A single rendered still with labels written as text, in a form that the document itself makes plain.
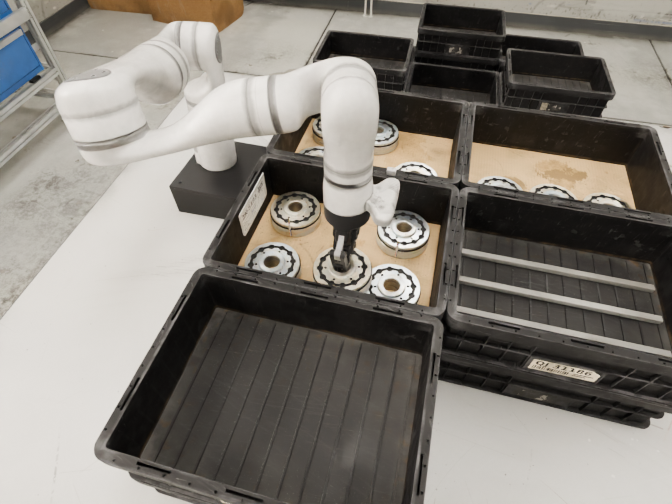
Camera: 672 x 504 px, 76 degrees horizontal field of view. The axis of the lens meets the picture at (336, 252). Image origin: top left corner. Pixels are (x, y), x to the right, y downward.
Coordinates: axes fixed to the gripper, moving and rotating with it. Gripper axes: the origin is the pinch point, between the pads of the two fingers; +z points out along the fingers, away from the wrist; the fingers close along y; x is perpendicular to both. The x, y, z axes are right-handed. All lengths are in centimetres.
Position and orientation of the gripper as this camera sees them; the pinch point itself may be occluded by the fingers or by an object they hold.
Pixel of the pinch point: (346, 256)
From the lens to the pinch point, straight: 76.4
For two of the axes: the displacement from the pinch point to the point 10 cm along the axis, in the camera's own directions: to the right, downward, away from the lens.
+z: 0.1, 6.4, 7.7
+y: -2.6, 7.5, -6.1
